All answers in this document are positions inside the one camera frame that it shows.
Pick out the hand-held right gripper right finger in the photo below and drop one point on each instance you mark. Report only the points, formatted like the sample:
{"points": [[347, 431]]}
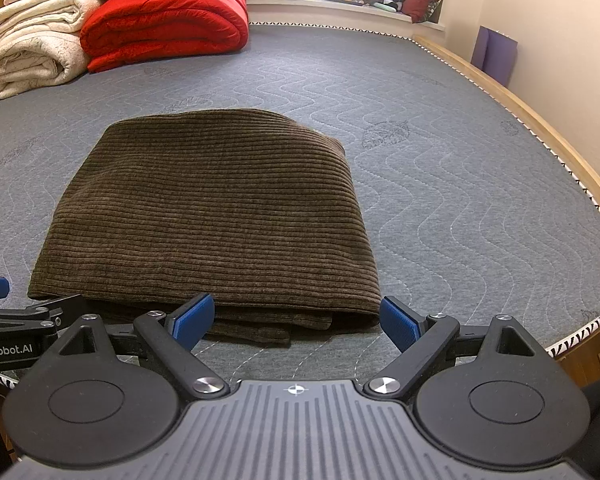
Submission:
{"points": [[400, 322]]}

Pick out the red folded quilt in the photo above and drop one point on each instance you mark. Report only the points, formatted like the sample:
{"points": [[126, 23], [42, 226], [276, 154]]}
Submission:
{"points": [[165, 25]]}

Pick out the cream fleece blanket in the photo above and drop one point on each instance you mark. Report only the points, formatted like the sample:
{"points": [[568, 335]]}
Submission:
{"points": [[30, 40]]}

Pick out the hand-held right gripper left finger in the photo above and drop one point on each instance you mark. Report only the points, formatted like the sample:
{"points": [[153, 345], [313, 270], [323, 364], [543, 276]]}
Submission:
{"points": [[192, 320]]}

